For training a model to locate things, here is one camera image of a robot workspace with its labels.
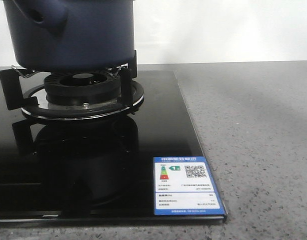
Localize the black pan support grate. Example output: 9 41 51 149
0 54 144 122

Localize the black glass gas cooktop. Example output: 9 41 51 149
0 71 228 228

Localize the dark blue cooking pot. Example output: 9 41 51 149
3 0 135 72

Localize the black gas burner head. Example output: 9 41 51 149
43 71 121 106

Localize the blue energy label sticker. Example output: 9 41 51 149
153 156 226 217

